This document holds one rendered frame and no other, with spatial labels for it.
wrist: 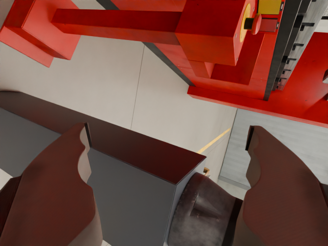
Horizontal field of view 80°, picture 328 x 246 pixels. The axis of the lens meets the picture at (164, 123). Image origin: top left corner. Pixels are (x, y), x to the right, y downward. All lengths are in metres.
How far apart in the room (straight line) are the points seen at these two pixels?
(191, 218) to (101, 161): 0.19
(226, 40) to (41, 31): 0.65
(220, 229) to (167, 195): 0.10
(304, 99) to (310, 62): 0.36
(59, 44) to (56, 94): 0.26
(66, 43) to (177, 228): 0.78
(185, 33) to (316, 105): 2.01
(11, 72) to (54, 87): 0.18
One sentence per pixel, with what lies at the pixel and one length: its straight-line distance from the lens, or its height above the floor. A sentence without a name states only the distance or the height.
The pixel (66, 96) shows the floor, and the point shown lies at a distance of 1.09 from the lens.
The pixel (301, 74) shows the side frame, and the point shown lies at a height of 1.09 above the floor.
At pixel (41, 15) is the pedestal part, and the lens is 0.87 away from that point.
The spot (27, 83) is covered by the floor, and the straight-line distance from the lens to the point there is 0.99.
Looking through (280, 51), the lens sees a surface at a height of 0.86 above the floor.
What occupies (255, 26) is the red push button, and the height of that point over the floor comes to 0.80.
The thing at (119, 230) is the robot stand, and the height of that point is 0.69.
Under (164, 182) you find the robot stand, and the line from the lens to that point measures 0.33.
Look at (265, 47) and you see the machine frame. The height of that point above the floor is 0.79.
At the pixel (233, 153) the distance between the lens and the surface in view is 8.07.
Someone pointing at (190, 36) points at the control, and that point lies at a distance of 0.44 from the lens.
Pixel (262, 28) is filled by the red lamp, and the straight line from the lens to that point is 0.63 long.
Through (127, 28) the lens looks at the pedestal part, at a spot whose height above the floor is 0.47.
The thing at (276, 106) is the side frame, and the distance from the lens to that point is 2.29.
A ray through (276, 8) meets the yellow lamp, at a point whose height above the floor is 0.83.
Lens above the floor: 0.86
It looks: 25 degrees down
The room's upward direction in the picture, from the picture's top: 107 degrees clockwise
